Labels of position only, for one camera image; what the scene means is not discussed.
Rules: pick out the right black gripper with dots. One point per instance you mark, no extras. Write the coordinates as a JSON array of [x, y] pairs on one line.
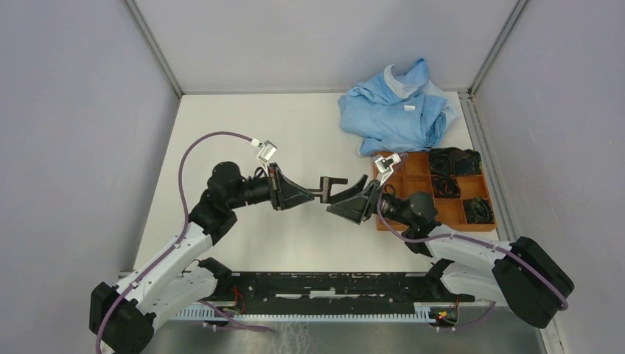
[[360, 207]]

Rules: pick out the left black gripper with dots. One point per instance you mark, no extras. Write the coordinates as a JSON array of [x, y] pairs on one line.
[[285, 194]]

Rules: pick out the dark metal faucet tee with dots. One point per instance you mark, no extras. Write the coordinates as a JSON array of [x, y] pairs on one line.
[[323, 192]]

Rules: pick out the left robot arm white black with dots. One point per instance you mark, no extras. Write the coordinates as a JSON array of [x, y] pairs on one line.
[[125, 316]]

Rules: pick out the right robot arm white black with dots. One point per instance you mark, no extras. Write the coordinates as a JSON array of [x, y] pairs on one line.
[[520, 275]]

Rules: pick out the orange compartment tray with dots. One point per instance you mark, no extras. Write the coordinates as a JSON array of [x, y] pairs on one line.
[[455, 180]]

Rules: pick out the blue crumpled cloth garment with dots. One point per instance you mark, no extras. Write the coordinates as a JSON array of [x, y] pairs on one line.
[[397, 113]]

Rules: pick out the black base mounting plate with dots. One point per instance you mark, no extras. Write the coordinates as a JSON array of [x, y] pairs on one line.
[[306, 293]]

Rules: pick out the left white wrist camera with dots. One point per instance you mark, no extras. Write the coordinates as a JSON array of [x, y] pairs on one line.
[[265, 151]]

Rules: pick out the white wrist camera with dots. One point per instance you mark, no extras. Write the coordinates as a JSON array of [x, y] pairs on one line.
[[265, 151], [385, 166]]

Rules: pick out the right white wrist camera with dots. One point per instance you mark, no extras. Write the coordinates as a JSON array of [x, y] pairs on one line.
[[385, 166]]

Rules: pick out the white slotted cable duct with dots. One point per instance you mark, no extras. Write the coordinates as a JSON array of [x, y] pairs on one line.
[[198, 312]]

